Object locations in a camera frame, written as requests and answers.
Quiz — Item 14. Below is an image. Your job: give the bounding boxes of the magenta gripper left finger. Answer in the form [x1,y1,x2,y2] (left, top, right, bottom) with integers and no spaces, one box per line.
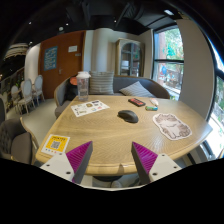
[41,141,93,184]

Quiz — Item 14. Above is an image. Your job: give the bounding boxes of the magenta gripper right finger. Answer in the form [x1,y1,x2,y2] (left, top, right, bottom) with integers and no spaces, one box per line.
[131,142,180,185]

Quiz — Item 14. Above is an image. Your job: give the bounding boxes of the cat shaped mouse pad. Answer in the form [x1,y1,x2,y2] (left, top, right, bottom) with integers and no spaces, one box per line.
[152,113,192,141]

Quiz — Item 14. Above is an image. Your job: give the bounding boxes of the black computer mouse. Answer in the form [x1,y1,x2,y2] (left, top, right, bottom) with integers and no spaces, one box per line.
[118,110,139,123]

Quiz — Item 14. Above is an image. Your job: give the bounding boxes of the yellow QR code sign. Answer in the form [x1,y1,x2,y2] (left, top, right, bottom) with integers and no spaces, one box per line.
[41,134,70,155]

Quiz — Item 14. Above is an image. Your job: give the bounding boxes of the green small tube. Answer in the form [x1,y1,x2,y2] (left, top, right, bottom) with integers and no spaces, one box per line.
[145,106,158,111]

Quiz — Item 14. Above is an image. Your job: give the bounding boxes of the white sticker sheet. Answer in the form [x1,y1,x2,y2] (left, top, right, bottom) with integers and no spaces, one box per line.
[71,100,109,117]

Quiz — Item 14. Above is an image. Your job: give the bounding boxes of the grey tufted armchair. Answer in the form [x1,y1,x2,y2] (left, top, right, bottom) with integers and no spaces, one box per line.
[0,118,39,165]

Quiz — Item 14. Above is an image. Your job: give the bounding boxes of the pink white tube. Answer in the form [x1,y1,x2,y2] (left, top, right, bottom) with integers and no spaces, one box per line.
[149,98,159,107]

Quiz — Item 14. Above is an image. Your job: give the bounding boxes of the grey curved sofa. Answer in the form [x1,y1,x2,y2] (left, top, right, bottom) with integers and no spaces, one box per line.
[54,75,170,117]

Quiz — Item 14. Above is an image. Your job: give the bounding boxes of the light grey cushion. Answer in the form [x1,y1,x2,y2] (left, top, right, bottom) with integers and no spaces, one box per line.
[120,81,153,97]

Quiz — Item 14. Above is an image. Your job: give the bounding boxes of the striped grey cushion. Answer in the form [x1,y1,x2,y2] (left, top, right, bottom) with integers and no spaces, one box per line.
[90,71,114,95]

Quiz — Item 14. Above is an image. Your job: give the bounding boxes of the clear plastic water bottle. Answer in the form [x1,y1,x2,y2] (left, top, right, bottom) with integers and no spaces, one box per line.
[76,71,91,101]

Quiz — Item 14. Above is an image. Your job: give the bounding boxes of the white dining chair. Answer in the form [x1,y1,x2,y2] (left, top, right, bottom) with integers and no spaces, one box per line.
[11,85,20,109]
[32,75,45,101]
[18,79,34,113]

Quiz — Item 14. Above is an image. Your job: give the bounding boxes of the black framed window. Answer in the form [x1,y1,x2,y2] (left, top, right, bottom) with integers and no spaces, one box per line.
[153,26,184,100]

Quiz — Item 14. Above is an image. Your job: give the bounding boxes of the orange wooden door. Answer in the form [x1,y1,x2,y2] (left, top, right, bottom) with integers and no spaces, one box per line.
[38,31,86,99]

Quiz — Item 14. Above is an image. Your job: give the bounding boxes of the wooden glass cabinet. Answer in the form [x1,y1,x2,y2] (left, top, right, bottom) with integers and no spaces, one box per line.
[115,38,144,77]

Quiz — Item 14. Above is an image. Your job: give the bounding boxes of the blue wall poster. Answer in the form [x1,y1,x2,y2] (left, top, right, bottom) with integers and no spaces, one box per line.
[44,46,58,71]

